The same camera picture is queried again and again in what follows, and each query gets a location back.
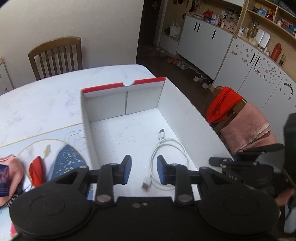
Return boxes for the person's right hand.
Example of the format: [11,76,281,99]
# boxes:
[275,188,295,206]

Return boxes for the wooden wall shelf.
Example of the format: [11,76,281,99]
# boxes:
[177,1,295,79]

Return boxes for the pink fleece cloth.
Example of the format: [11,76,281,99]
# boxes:
[1,154,24,206]

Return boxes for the blue white carton box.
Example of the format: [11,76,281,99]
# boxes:
[0,164,10,197]

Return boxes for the white sneakers on floor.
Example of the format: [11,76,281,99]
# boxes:
[177,60,212,89]

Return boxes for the red white cardboard box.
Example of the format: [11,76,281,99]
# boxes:
[81,77,230,197]

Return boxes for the white canisters on counter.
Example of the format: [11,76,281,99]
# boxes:
[255,29,270,49]

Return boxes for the red thermos bottle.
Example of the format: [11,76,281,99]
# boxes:
[270,43,282,61]

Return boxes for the white cabinet row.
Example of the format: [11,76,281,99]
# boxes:
[159,15,296,121]

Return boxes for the wooden chair with clothes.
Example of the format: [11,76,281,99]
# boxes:
[204,86,271,140]

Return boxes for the red cloth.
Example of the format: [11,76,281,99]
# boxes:
[206,87,243,123]
[29,156,46,187]

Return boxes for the red cloth on chair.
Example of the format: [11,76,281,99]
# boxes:
[206,87,243,123]

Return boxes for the brown wooden chair at wall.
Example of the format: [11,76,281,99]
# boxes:
[28,36,83,81]

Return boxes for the white plastic bag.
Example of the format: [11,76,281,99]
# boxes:
[169,23,181,37]

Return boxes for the white side cabinet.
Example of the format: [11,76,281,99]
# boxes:
[0,58,15,95]

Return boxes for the pink towel on chair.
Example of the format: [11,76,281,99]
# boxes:
[221,102,276,154]

